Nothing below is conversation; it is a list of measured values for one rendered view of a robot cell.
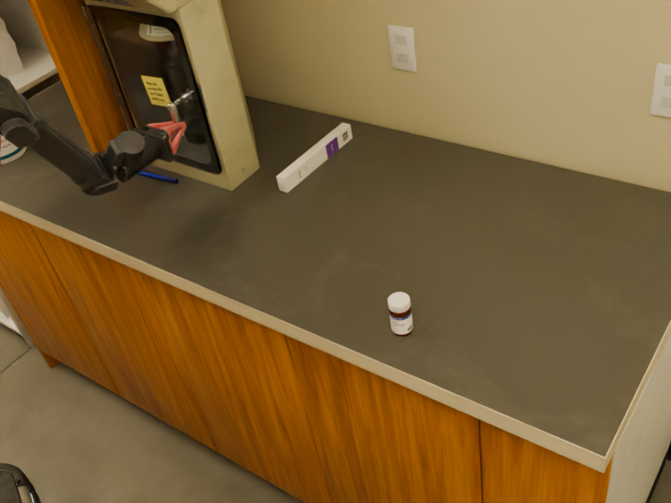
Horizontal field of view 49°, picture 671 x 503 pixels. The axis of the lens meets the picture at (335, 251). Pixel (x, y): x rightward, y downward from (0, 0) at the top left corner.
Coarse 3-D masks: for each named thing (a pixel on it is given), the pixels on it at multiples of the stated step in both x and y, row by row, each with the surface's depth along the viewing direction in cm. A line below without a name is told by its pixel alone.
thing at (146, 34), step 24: (96, 24) 172; (120, 24) 167; (144, 24) 162; (168, 24) 157; (120, 48) 172; (144, 48) 167; (168, 48) 162; (120, 72) 179; (144, 72) 173; (168, 72) 167; (192, 72) 163; (144, 96) 179; (192, 96) 167; (144, 120) 185; (168, 120) 179; (192, 120) 173; (192, 144) 179; (216, 168) 179
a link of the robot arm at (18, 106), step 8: (0, 80) 118; (8, 80) 120; (0, 88) 116; (8, 88) 119; (0, 96) 116; (8, 96) 118; (16, 96) 119; (0, 104) 114; (8, 104) 116; (16, 104) 118; (0, 112) 114; (8, 112) 115; (16, 112) 117; (24, 112) 119; (0, 120) 116
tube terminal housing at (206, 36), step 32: (192, 0) 156; (192, 32) 158; (224, 32) 166; (192, 64) 162; (224, 64) 169; (224, 96) 172; (224, 128) 175; (160, 160) 195; (224, 160) 178; (256, 160) 188
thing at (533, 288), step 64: (64, 128) 223; (256, 128) 206; (320, 128) 201; (384, 128) 196; (0, 192) 200; (64, 192) 195; (128, 192) 191; (192, 192) 186; (256, 192) 182; (320, 192) 178; (384, 192) 174; (448, 192) 170; (512, 192) 167; (576, 192) 163; (640, 192) 160; (128, 256) 170; (192, 256) 166; (256, 256) 163; (320, 256) 159; (384, 256) 156; (448, 256) 153; (512, 256) 150; (576, 256) 148; (640, 256) 145; (256, 320) 152; (320, 320) 145; (384, 320) 142; (448, 320) 140; (512, 320) 137; (576, 320) 135; (640, 320) 133; (448, 384) 128; (512, 384) 126; (576, 384) 124; (640, 384) 122; (576, 448) 116
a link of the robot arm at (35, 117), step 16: (32, 112) 124; (0, 128) 118; (16, 128) 117; (32, 128) 121; (48, 128) 129; (16, 144) 121; (32, 144) 130; (48, 144) 132; (64, 144) 136; (48, 160) 137; (64, 160) 140; (80, 160) 143; (96, 160) 156; (80, 176) 148; (96, 176) 151
